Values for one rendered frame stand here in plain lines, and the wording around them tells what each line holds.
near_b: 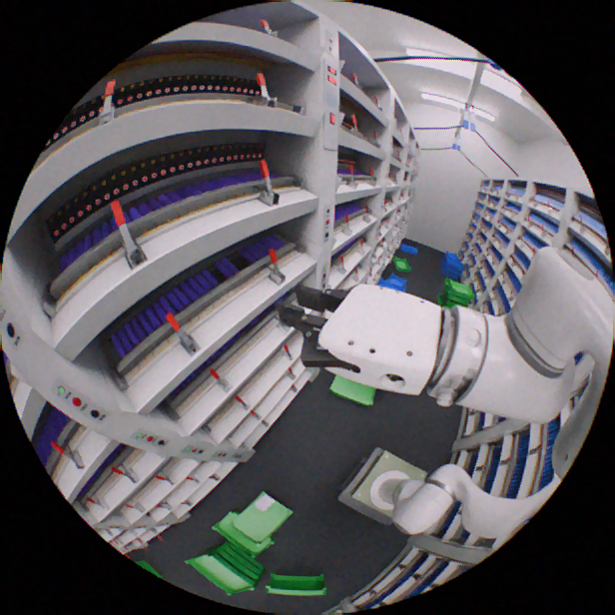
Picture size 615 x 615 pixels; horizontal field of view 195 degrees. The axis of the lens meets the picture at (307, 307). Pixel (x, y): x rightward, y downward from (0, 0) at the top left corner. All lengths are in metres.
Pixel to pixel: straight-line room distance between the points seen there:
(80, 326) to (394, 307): 0.37
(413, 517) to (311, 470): 0.80
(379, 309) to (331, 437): 1.12
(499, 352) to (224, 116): 0.41
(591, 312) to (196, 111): 0.41
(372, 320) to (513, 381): 0.13
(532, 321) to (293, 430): 1.21
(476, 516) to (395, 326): 0.48
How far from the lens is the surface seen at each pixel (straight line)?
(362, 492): 0.93
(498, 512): 0.53
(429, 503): 0.57
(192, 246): 0.29
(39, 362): 0.35
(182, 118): 0.31
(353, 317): 0.16
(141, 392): 0.42
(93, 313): 0.29
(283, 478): 1.25
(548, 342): 0.15
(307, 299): 0.23
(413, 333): 0.15
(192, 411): 0.56
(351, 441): 1.26
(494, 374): 0.16
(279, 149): 0.59
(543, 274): 0.15
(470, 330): 0.15
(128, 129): 0.29
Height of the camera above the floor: 1.23
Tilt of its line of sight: 44 degrees down
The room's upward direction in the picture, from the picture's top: straight up
